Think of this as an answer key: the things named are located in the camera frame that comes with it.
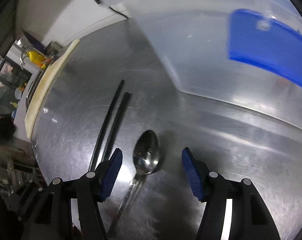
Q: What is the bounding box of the blue bin lid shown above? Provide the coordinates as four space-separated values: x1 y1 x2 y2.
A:
228 9 302 87

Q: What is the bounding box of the yellow bottle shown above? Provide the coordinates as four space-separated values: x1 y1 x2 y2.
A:
26 50 47 69

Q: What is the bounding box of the translucent plastic storage bin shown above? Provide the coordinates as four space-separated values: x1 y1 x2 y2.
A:
100 0 302 130

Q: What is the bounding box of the steel spoon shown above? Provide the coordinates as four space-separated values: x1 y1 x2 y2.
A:
107 129 161 237

